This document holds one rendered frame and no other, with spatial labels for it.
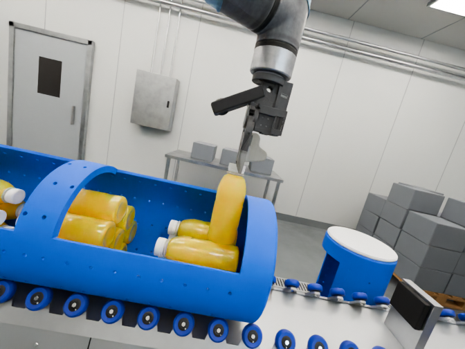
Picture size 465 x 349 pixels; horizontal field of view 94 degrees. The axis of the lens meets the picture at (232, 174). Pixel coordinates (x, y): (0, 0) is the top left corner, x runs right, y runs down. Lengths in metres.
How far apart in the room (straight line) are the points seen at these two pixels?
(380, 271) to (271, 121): 0.78
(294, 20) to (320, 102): 3.53
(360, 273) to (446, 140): 4.35
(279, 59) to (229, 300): 0.47
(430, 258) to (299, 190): 1.88
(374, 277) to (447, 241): 2.31
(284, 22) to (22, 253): 0.63
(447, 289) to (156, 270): 3.45
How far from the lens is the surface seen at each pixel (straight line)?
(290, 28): 0.50
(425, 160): 5.04
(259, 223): 0.46
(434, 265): 3.39
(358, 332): 0.81
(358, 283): 1.08
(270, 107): 0.47
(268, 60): 0.48
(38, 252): 0.53
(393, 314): 0.88
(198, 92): 3.80
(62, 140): 4.63
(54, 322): 0.65
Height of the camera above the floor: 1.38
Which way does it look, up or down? 11 degrees down
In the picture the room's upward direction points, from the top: 13 degrees clockwise
